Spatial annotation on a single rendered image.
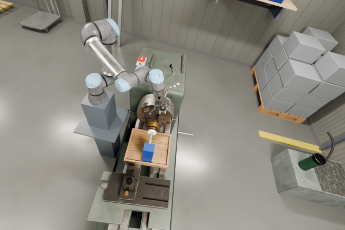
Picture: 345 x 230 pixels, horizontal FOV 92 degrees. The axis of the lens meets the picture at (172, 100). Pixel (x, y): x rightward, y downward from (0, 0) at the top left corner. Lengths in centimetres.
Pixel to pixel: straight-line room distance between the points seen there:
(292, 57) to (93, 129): 313
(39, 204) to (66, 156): 52
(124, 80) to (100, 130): 96
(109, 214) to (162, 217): 34
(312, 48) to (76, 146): 374
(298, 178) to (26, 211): 308
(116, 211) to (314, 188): 232
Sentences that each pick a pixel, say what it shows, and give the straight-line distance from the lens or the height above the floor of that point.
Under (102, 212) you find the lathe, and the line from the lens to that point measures 136.
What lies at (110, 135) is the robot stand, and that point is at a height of 75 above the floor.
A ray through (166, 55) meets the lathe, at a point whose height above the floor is 126.
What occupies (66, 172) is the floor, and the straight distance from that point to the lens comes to 250.
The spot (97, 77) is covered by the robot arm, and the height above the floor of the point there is 133.
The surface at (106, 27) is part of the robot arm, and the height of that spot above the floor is 172.
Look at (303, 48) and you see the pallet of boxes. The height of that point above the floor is 120.
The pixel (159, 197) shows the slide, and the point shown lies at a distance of 132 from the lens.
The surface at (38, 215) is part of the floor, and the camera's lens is 248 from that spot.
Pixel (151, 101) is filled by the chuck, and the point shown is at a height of 123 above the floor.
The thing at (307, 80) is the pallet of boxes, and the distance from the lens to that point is 324.
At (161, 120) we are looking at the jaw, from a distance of 139.
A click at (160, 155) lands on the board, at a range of 149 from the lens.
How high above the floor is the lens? 227
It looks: 49 degrees down
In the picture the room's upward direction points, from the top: 16 degrees clockwise
